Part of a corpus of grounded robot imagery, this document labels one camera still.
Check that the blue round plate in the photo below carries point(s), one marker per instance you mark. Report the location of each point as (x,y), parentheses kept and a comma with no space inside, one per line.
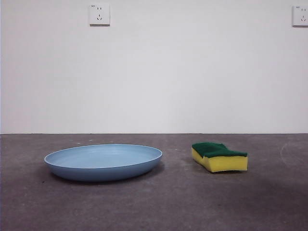
(103,166)

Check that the yellow sponge with green scourer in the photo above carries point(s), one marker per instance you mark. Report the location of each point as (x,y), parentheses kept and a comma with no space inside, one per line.
(226,164)

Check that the white wall socket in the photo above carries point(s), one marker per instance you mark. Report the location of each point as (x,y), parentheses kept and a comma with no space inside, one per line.
(99,14)
(300,16)

